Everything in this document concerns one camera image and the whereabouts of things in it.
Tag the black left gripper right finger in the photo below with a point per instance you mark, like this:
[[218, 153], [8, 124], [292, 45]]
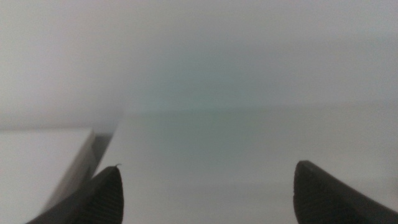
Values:
[[326, 202]]

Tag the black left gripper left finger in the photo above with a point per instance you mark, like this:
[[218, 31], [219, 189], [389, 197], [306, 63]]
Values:
[[99, 202]]

